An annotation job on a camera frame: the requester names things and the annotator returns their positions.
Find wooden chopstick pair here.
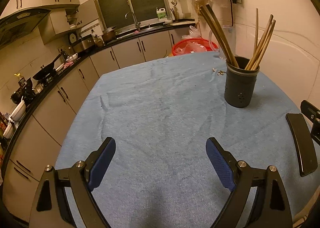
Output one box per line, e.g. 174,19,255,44
251,19,276,71
245,14,273,70

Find clear glass mug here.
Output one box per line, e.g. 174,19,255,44
208,25,236,61

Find black wok pan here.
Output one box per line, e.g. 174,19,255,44
33,54,61,81

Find red plastic basket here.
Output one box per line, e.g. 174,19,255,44
172,38,219,56

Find lower kitchen cabinets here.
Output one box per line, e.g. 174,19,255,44
1,24,189,224

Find white bowl on counter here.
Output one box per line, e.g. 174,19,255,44
10,97,26,122

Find green white detergent jug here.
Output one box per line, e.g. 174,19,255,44
156,8,167,21

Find metal cooking pot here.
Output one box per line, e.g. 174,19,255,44
101,26,117,43

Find blue towel table cloth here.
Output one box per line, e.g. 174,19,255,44
55,52,319,227

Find black utensil holder cup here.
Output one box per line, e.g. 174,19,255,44
224,56,260,108

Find sink faucet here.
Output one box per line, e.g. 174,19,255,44
125,11,140,31

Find range hood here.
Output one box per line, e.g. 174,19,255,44
0,8,51,48

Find wooden chopstick long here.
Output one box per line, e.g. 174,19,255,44
253,8,259,56

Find black flat phone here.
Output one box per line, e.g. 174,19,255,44
286,113,318,177

